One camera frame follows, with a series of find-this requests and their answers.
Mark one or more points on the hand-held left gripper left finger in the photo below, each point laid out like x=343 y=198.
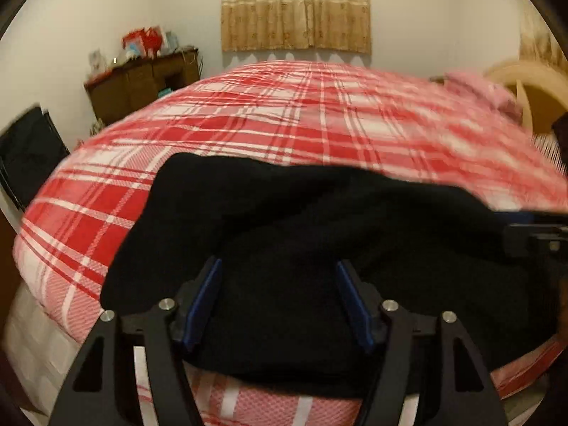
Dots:
x=202 y=310

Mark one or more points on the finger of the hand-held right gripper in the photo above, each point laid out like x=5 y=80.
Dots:
x=532 y=239

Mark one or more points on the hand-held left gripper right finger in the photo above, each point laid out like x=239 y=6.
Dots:
x=357 y=310

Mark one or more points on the black pants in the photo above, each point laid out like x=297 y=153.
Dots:
x=284 y=230

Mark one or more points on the striped pillow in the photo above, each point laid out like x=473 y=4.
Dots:
x=548 y=148

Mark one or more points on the pink pillow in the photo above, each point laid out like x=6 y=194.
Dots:
x=483 y=91

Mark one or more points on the white mattress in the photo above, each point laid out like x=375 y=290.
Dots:
x=40 y=346

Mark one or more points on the cream bed headboard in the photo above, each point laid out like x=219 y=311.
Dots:
x=519 y=73

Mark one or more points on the red plaid bed blanket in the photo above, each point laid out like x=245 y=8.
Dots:
x=248 y=115

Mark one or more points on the black bag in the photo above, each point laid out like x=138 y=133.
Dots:
x=31 y=155

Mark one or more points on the dark wooden cabinet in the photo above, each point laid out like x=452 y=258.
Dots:
x=133 y=84

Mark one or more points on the beige patterned curtain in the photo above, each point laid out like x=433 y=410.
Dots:
x=293 y=4

